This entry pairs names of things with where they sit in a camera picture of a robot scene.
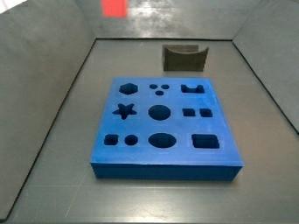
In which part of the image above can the blue shape sorting board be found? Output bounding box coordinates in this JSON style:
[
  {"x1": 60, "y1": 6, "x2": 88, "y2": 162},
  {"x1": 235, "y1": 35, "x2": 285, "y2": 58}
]
[{"x1": 90, "y1": 77, "x2": 243, "y2": 181}]

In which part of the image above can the red rectangular block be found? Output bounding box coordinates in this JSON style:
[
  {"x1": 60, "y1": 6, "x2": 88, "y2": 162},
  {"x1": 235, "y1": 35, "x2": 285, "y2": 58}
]
[{"x1": 102, "y1": 0, "x2": 127, "y2": 18}]

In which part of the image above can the black curved cradle block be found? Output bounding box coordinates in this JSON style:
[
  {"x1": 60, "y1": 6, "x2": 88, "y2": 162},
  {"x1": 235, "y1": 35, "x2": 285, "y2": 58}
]
[{"x1": 163, "y1": 45, "x2": 210, "y2": 72}]

